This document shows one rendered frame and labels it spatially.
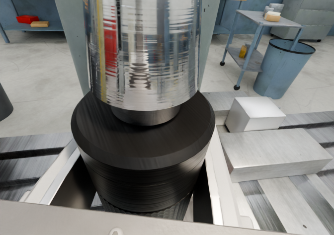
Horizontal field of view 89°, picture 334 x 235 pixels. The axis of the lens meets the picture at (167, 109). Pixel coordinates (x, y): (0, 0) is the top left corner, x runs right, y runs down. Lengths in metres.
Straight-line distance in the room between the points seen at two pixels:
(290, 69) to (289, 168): 2.14
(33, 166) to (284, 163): 0.41
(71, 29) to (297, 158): 0.59
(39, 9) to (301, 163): 4.76
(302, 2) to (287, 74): 2.99
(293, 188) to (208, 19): 0.49
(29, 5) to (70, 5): 4.27
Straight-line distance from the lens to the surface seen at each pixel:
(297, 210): 0.30
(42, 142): 0.45
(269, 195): 0.29
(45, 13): 4.77
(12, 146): 0.47
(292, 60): 2.34
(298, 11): 5.23
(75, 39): 0.60
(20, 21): 4.62
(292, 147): 0.31
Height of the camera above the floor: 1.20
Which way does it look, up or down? 39 degrees down
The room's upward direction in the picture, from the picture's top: 5 degrees clockwise
